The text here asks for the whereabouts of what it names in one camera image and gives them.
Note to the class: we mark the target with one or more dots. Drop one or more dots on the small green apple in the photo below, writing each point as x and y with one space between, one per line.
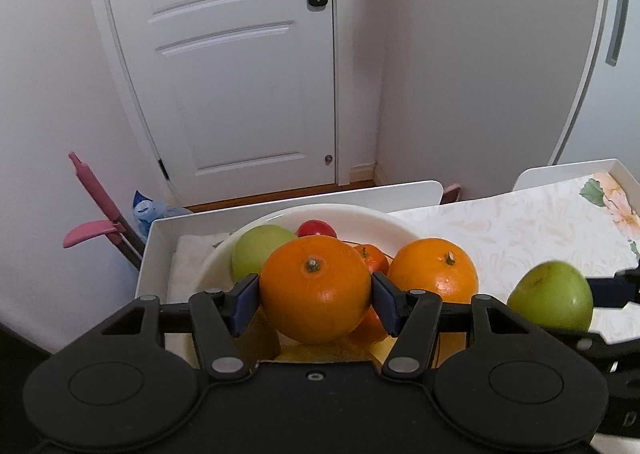
257 249

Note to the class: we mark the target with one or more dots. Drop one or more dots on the black door hinge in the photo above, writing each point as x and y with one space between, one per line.
164 169

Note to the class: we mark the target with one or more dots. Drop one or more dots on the medium orange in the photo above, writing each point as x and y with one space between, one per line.
435 271

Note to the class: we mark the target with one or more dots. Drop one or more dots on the red tomato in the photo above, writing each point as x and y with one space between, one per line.
316 228

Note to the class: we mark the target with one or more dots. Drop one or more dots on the white panel door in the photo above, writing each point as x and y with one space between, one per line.
225 84

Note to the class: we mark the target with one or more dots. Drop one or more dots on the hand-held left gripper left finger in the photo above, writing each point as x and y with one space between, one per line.
245 306

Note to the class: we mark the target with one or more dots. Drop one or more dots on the small tangerine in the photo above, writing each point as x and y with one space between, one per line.
375 261

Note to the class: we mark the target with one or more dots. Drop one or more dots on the pink broom stick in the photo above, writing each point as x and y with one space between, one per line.
100 191

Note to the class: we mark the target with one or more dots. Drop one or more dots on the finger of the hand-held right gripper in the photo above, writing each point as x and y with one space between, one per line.
607 291
595 344

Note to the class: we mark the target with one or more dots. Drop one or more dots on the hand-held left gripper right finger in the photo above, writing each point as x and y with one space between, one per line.
387 304

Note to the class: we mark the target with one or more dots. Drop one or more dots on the large orange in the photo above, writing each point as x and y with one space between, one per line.
315 294

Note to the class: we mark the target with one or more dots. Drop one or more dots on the cream oval bowl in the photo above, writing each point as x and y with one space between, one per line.
350 219

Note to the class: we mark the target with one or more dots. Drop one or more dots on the large green apple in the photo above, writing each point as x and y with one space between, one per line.
552 296

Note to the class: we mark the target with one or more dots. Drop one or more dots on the mandarin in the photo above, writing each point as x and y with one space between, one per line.
372 329

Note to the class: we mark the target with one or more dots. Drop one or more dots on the pink slipper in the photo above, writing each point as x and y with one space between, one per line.
452 193

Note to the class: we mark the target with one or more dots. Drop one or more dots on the blue plastic bag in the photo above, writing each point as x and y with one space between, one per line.
155 211

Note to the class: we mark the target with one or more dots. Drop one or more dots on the white door with recess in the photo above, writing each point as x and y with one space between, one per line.
585 59

